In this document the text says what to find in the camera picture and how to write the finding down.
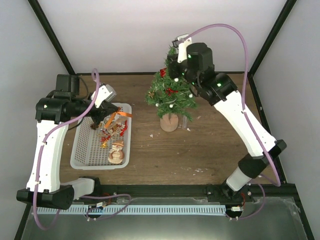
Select black aluminium front rail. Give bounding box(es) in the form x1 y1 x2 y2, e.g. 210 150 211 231
91 183 299 204

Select brown pine cone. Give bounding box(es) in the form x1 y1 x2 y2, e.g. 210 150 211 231
90 123 99 130

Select white slotted cable duct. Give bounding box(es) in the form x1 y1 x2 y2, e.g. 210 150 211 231
37 204 226 216

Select red ribbon bow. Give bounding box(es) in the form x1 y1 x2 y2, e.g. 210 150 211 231
118 120 128 136

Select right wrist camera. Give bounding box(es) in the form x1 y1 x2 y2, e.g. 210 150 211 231
172 34 192 64

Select white perforated plastic basket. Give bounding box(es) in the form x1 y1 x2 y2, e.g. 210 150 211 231
70 103 132 170

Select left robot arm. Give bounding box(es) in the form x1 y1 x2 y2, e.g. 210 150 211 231
16 74 118 210

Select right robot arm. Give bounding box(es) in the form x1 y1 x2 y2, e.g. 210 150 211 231
167 40 287 202

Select white ball string lights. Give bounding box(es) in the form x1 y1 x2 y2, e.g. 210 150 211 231
153 77 196 108

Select red berry sprig ornament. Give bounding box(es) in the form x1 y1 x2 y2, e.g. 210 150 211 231
165 87 179 96

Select small green christmas tree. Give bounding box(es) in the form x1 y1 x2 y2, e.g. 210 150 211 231
145 58 197 132

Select cinnamon stick bundle ornament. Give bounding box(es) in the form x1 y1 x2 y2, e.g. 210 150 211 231
104 107 133 129

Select gold bow ornament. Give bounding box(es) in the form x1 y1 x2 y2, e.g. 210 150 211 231
148 91 155 99

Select red gift box ornament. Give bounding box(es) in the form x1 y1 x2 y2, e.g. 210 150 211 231
159 67 167 78

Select clear plastic battery box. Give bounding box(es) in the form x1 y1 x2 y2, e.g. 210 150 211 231
182 115 188 130

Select wooden snowman figurine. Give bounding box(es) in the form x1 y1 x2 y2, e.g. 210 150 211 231
108 140 125 165

